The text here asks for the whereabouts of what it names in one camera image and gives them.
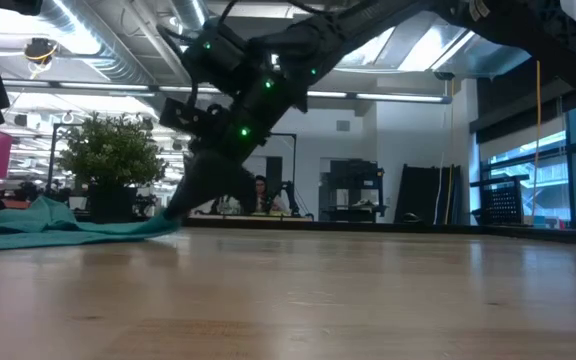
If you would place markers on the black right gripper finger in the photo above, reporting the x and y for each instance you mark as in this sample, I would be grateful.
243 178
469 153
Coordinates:
233 182
193 185

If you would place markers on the teal microfiber towel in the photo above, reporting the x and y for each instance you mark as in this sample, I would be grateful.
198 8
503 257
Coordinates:
58 230

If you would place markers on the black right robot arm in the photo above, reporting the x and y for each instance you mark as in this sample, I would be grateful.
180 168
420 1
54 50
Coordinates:
468 20

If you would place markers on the person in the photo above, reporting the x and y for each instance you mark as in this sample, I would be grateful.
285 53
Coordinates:
268 202

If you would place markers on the green potted plant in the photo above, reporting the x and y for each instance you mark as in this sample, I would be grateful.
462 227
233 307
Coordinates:
113 155

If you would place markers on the black equipment rack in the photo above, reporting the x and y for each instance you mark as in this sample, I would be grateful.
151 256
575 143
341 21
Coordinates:
363 175

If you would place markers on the ceiling light strip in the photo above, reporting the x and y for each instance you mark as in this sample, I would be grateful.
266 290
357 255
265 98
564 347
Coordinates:
398 97

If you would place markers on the black metal stand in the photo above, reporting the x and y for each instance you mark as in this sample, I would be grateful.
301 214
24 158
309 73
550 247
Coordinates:
53 160

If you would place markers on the black leaning panels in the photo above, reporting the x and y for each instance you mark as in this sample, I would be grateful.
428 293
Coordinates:
418 195

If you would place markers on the black ceiling sensor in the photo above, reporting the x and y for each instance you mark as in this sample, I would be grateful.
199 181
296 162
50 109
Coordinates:
39 50

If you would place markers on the black perforated crate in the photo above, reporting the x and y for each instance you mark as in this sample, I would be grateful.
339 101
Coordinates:
502 205

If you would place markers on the black frame stand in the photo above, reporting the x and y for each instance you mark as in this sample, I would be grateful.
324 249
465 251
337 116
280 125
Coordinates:
274 170

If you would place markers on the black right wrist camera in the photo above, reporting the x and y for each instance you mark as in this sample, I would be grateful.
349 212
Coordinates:
218 55

